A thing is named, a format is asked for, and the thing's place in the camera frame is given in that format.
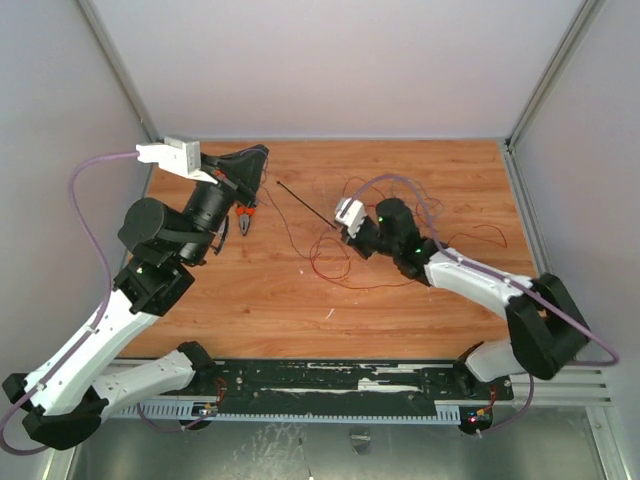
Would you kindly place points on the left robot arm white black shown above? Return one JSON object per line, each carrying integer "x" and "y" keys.
{"x": 70, "y": 395}

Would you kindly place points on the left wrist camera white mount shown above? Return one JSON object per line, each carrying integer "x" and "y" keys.
{"x": 176, "y": 155}

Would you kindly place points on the orange black pliers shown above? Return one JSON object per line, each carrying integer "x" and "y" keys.
{"x": 244, "y": 215}

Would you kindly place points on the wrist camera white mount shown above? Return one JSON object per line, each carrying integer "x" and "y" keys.
{"x": 176, "y": 155}
{"x": 350, "y": 214}

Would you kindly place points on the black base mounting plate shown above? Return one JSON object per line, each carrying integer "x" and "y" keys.
{"x": 342, "y": 387}

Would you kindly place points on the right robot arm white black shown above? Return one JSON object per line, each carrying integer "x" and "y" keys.
{"x": 546, "y": 329}

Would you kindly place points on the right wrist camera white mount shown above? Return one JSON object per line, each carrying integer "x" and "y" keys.
{"x": 350, "y": 214}

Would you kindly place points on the grey slotted cable duct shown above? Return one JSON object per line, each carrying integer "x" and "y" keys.
{"x": 190, "y": 410}

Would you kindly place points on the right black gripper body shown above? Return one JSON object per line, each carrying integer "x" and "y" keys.
{"x": 355, "y": 242}

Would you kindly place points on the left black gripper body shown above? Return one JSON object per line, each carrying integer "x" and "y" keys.
{"x": 211, "y": 165}

